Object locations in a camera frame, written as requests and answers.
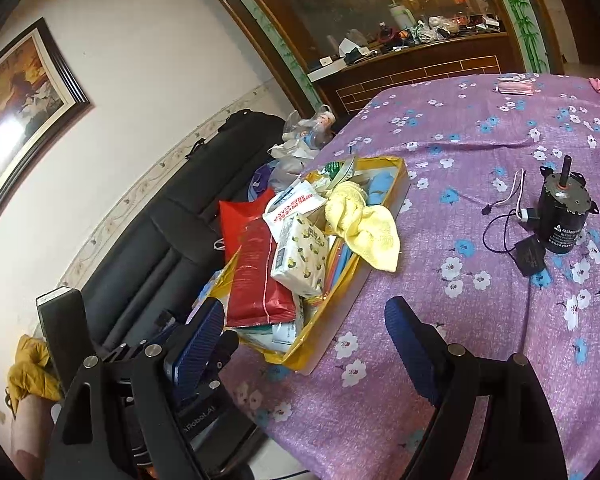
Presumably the pink tissue pack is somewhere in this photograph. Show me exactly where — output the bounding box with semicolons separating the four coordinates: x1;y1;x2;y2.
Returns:
495;74;535;96

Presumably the red gift bag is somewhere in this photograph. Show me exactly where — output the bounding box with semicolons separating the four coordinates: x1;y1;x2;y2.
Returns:
219;188;275;263

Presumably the yellow cloth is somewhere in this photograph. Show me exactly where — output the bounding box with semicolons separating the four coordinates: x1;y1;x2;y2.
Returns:
324;181;401;272

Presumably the red snack pouch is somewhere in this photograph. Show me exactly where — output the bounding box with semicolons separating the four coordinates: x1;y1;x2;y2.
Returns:
226;219;296;328

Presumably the framed painting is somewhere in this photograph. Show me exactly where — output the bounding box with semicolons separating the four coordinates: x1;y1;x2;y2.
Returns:
0;18;91;214

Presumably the black capacitor with wires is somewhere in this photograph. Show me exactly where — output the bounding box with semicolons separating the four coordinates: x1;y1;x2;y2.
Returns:
479;169;549;276

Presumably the lemon print tissue pack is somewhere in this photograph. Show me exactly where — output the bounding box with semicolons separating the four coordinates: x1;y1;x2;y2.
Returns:
270;214;329;298

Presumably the purple floral tablecloth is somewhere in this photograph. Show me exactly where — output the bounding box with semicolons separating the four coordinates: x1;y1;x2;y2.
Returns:
222;75;600;479

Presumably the yellow rimmed white box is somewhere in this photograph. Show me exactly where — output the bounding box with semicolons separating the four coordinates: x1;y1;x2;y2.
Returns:
209;156;408;375

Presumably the yellow jacket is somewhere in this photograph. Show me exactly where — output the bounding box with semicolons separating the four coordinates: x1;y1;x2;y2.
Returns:
6;335;62;415

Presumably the brick pattern wooden counter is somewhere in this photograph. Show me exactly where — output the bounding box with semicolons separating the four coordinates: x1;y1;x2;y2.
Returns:
313;32;524;116

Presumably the green white sachet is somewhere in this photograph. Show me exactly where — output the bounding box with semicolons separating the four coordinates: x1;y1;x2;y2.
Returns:
320;157;356;186

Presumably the black sofa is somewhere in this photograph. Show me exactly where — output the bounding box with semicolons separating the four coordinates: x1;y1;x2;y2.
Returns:
81;110;285;350

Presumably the blue soft toy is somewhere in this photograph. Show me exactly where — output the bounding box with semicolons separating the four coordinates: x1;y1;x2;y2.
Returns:
366;170;394;206

